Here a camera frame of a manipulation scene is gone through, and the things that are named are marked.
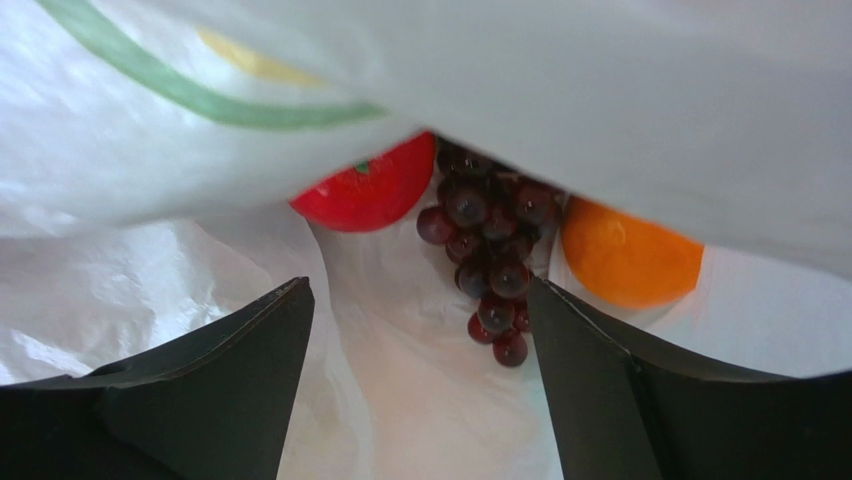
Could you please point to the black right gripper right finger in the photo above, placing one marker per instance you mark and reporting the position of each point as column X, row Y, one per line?
column 625, row 404

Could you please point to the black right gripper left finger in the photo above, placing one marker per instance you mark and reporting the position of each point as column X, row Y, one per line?
column 212, row 404

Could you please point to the fake orange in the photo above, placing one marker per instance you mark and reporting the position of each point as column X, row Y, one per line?
column 627, row 261

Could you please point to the dark purple grape bunch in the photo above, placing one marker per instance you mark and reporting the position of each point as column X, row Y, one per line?
column 489, row 219

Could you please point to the red fake apple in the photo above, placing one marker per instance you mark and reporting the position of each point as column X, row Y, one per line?
column 372, row 194

